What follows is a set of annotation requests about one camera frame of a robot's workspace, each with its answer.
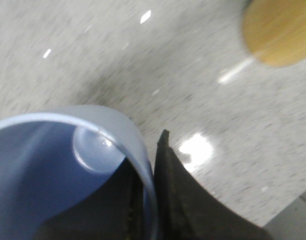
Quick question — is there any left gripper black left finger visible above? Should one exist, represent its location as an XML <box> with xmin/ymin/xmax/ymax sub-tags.
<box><xmin>34</xmin><ymin>159</ymin><xmax>143</xmax><ymax>240</ymax></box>

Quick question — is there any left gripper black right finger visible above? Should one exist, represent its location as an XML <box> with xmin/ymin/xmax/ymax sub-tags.
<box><xmin>154</xmin><ymin>129</ymin><xmax>272</xmax><ymax>240</ymax></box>

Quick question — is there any blue plastic cup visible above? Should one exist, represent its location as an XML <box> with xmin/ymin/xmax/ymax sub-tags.
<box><xmin>0</xmin><ymin>105</ymin><xmax>158</xmax><ymax>240</ymax></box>

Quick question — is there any round wooden stool top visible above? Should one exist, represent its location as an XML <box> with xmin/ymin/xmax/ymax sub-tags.
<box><xmin>242</xmin><ymin>0</ymin><xmax>306</xmax><ymax>67</ymax></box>

